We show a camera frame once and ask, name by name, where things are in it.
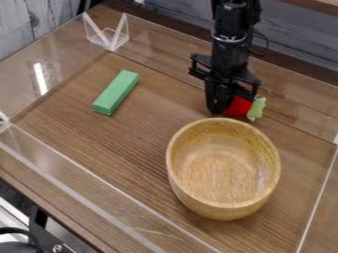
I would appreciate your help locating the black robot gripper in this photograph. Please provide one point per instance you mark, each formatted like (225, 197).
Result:
(223, 70)

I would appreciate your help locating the red plush strawberry toy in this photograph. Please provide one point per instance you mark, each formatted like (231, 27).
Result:
(245, 108)

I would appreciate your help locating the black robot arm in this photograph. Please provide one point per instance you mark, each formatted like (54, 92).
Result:
(235, 18)

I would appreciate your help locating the light wooden bowl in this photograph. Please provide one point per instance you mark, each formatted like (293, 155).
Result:
(225, 168)

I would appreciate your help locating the green rectangular foam block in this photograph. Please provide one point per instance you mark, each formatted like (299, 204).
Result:
(115, 93)

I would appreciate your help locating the clear acrylic tray enclosure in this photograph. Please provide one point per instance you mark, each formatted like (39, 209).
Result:
(94, 169)

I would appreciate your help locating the black metal table bracket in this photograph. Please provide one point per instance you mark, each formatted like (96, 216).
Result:
(50, 243)

